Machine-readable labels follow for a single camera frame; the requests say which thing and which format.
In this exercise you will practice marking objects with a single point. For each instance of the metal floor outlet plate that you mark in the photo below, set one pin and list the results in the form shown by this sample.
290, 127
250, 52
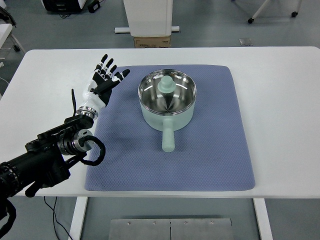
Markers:
245, 41

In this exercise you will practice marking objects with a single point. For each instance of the mint green pot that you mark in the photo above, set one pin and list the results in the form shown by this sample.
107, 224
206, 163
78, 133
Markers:
168, 124

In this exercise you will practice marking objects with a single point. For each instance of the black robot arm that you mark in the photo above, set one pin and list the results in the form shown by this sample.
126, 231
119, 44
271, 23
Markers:
47, 162

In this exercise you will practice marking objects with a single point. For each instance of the glass lid green knob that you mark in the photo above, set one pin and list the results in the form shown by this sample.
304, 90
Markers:
167, 92

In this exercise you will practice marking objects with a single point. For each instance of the blue textured mat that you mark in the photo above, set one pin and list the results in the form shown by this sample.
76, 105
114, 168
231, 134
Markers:
209, 154

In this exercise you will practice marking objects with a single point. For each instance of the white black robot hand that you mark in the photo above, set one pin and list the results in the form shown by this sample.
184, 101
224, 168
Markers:
103, 79

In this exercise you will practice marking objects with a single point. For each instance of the white cart at left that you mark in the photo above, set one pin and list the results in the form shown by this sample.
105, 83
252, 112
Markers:
8, 41

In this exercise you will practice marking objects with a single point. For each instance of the left white table leg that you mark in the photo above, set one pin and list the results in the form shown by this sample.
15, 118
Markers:
78, 218

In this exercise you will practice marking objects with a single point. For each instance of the right white table leg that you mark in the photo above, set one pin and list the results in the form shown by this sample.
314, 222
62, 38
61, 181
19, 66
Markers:
262, 219

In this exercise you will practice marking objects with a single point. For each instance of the white pedestal cabinet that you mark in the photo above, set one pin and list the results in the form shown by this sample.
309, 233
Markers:
148, 18

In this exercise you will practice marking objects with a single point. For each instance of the black device on floor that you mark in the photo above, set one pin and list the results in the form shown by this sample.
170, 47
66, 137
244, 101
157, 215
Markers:
70, 6

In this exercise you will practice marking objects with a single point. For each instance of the cardboard box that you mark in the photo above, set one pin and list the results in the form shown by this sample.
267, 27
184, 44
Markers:
143, 42

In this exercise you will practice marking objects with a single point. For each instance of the wheeled chair base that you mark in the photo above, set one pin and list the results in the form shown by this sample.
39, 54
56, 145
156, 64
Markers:
263, 12

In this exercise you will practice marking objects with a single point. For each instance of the white table leg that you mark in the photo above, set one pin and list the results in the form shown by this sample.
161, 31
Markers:
78, 218
262, 219

